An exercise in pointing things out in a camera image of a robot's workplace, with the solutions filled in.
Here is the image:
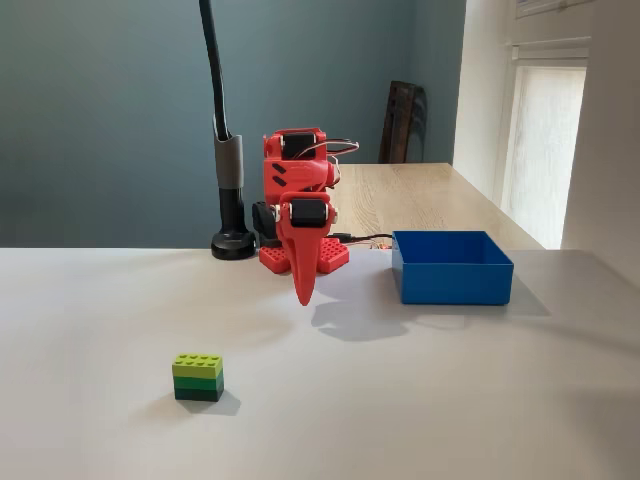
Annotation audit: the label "green lego brick stack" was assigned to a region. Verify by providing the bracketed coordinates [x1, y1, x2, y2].
[171, 352, 225, 403]

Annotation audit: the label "grey sleeve on stand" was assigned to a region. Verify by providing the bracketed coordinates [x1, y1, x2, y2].
[213, 133, 245, 190]

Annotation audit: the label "white red servo wires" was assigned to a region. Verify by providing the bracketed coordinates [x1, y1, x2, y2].
[299, 136, 361, 169]

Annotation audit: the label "black usb cable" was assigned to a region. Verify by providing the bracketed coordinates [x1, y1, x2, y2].
[330, 231, 396, 246]

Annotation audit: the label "black gooseneck stand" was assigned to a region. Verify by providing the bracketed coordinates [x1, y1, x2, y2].
[198, 0, 259, 261]

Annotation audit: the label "blue plastic bin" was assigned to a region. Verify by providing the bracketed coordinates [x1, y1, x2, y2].
[391, 229, 515, 306]

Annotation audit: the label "white window blind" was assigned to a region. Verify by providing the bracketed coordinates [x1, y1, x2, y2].
[499, 34, 592, 249]

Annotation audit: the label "light wooden table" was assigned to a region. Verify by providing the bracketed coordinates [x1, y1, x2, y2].
[327, 162, 546, 251]

